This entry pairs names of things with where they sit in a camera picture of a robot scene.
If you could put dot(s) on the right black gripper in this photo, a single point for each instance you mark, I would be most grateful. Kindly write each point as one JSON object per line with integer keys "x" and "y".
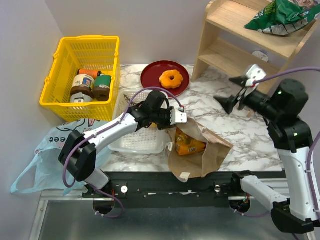
{"x": 227, "y": 103}

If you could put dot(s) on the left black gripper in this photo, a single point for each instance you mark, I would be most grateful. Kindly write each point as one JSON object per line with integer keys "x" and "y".
{"x": 168, "y": 111}

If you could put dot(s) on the orange packaged food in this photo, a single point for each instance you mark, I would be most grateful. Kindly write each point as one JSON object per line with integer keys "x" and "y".
{"x": 186, "y": 145}

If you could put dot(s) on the orange ring doughnut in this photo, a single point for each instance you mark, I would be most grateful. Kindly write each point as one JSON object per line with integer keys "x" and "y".
{"x": 171, "y": 79}

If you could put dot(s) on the brown paper bag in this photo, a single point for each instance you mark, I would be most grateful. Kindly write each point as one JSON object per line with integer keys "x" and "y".
{"x": 196, "y": 164}

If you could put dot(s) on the green snack packet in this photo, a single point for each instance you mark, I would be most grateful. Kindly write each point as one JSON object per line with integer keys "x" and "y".
{"x": 284, "y": 17}

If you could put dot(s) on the light blue plastic grocery bag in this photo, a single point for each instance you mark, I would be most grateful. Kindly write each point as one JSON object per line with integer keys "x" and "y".
{"x": 45, "y": 172}

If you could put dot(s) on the yellow berries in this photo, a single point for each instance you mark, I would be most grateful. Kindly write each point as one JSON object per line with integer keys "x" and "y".
{"x": 128, "y": 99}

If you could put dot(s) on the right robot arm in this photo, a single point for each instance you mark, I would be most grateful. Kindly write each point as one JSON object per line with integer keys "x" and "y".
{"x": 292, "y": 138}

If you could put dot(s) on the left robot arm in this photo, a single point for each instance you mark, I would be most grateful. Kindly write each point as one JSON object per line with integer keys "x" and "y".
{"x": 79, "y": 153}

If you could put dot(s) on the white plastic perforated basket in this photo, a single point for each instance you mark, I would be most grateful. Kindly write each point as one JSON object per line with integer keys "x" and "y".
{"x": 145, "y": 141}

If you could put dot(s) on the red round tray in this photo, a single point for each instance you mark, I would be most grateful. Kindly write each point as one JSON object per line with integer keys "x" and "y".
{"x": 151, "y": 74}

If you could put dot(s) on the wooden shelf unit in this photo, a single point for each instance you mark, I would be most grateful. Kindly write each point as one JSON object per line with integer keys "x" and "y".
{"x": 227, "y": 45}

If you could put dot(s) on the green lidded brown jar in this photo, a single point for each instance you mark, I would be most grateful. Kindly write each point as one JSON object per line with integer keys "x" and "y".
{"x": 102, "y": 88}

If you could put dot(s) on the orange capped bottle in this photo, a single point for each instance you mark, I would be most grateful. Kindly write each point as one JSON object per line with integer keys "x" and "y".
{"x": 93, "y": 73}

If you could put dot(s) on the white labelled brown jar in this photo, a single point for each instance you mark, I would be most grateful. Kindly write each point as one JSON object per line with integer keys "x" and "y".
{"x": 83, "y": 83}

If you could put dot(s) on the grey white packaged item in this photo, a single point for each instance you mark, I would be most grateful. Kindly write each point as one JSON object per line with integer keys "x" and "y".
{"x": 80, "y": 98}

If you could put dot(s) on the yellow plastic shopping basket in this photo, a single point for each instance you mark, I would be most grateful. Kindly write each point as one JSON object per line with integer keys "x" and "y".
{"x": 95, "y": 52}

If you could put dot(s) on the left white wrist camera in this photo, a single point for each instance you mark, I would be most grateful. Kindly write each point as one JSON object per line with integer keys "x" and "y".
{"x": 178, "y": 117}

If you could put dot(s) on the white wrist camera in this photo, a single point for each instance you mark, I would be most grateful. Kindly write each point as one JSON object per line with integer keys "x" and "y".
{"x": 178, "y": 117}
{"x": 253, "y": 74}

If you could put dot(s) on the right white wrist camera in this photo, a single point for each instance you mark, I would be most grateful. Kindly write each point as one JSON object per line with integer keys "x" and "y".
{"x": 253, "y": 74}

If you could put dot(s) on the white round wall fixture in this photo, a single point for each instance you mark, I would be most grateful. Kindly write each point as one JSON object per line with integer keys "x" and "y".
{"x": 260, "y": 55}

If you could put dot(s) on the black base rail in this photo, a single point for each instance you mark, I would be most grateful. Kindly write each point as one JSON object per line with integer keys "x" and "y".
{"x": 164, "y": 190}

